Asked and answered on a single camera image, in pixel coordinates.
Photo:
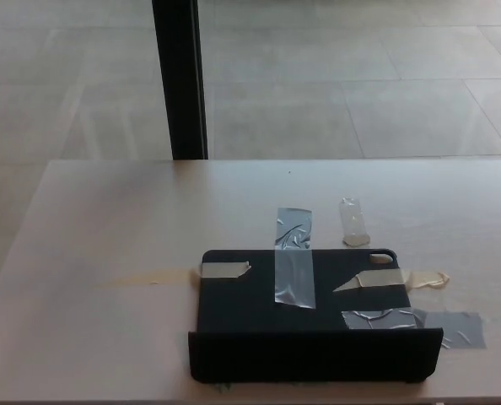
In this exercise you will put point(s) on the narrow clear tape strip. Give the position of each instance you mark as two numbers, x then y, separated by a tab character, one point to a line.
353	223

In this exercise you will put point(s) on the long beige masking tape strip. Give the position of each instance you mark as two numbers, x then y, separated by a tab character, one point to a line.
221	270

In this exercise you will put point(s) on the wide grey duct tape strip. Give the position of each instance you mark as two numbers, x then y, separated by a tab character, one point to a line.
294	253

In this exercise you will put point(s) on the black folding tablet cover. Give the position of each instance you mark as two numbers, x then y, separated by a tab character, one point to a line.
242	320

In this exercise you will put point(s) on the short beige masking tape strip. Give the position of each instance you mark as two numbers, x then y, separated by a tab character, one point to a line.
385	278

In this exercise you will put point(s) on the black window frame post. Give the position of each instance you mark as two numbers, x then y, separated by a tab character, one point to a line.
181	84

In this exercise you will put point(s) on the crumpled grey duct tape strip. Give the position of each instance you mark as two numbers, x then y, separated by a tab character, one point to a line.
457	327

